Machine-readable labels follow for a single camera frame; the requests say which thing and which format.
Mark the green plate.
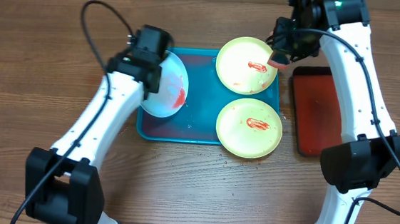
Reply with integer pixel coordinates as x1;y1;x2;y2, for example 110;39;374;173
215;36;277;95
216;98;282;159

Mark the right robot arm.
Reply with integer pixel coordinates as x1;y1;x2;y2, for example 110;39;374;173
267;0;400;224

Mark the black tray with red liquid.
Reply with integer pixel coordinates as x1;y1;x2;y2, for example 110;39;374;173
291;66;342;158

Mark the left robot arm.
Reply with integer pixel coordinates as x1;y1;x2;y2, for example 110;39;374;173
11;26;173;224

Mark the light blue plate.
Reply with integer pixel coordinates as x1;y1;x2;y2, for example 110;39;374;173
141;51;189;118

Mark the teal plastic tray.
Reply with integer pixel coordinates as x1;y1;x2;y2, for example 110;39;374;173
134;43;285;151

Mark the red and black sponge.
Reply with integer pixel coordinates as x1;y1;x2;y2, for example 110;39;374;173
267;49;289;70

